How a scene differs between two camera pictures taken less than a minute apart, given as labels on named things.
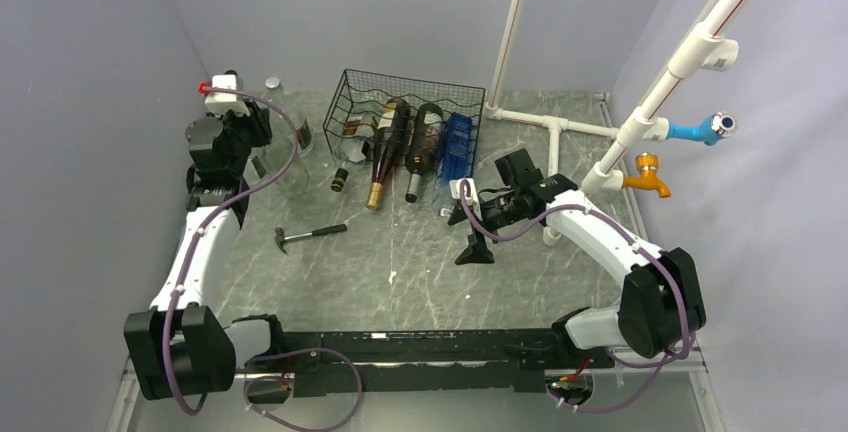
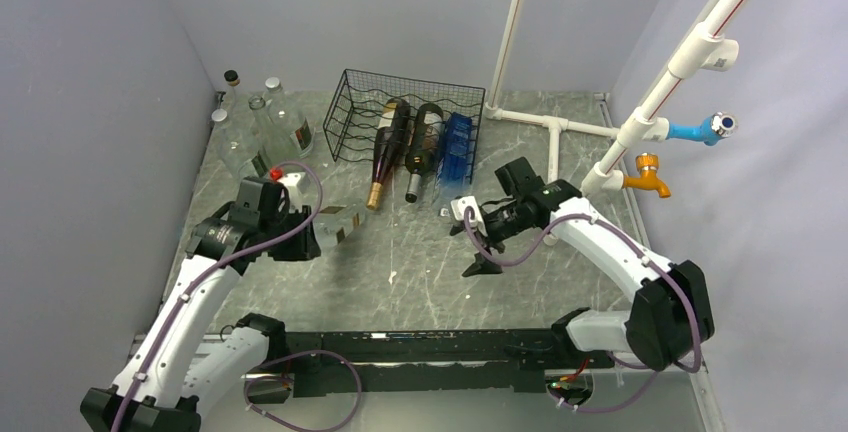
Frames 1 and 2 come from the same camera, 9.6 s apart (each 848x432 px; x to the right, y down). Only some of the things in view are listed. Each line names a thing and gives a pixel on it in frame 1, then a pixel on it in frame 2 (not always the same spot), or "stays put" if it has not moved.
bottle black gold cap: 353,145 → 337,222
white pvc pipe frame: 712,47 stays put
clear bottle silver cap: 294,126 stays put
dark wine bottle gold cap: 392,134 stays put
